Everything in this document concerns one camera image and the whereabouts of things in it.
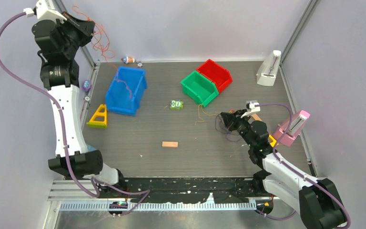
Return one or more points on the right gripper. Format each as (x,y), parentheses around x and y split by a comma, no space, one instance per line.
(231,119)

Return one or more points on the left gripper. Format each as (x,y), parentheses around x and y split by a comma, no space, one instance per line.
(76,24)

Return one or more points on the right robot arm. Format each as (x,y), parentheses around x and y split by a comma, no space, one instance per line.
(316,200)

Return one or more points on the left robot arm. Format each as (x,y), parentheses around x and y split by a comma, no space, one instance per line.
(60,77)

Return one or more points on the green plastic bin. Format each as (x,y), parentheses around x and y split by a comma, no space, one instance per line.
(199,88)

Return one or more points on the red plastic bin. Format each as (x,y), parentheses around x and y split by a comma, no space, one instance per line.
(217,74)

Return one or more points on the small colourful figurine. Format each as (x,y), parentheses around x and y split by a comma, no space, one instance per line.
(128,60)

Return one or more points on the yellow ladder toy right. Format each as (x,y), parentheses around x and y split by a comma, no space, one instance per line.
(272,141)

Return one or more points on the purple round toy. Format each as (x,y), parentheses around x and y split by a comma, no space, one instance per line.
(87,85)

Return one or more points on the green monster toy block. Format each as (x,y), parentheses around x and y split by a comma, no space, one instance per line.
(176,104)

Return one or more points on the white metronome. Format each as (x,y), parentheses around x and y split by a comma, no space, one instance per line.
(266,74)

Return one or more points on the small wooden block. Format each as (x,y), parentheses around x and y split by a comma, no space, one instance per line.
(170,144)

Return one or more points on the pink metronome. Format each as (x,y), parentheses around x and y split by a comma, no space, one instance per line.
(298,121)

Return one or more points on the blue plastic bin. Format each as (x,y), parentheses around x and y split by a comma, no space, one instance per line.
(126,91)

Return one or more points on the yellow triangle ladder toy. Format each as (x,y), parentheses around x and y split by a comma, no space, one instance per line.
(99,118)

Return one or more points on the clear plastic container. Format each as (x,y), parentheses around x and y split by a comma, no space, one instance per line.
(91,148)

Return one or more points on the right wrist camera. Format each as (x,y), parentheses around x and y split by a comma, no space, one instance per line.
(252,107)

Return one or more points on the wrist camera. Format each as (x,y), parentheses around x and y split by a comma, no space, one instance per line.
(45,10)
(252,107)

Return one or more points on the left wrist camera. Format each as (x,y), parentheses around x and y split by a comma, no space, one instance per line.
(45,10)

